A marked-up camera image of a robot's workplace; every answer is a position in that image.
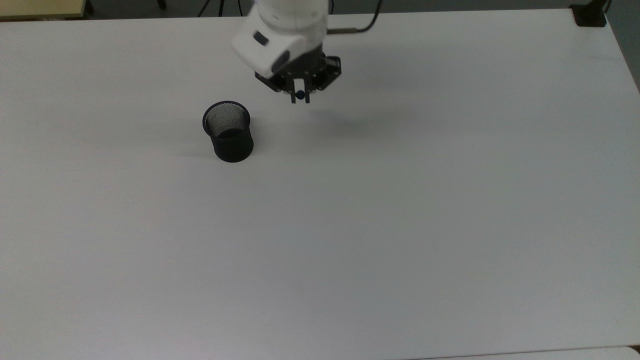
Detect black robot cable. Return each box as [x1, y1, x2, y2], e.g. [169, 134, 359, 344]
[327, 0, 385, 35]

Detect light wooden table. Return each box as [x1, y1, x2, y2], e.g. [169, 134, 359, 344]
[0, 0, 88, 21]

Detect black mesh pen cup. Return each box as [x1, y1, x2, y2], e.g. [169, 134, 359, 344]
[202, 101, 254, 163]

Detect black table clamp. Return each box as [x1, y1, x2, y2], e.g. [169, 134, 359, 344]
[570, 0, 612, 28]

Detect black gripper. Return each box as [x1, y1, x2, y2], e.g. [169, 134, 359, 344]
[254, 46, 343, 104]

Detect black tripod legs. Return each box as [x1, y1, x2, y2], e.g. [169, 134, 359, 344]
[198, 0, 244, 18]

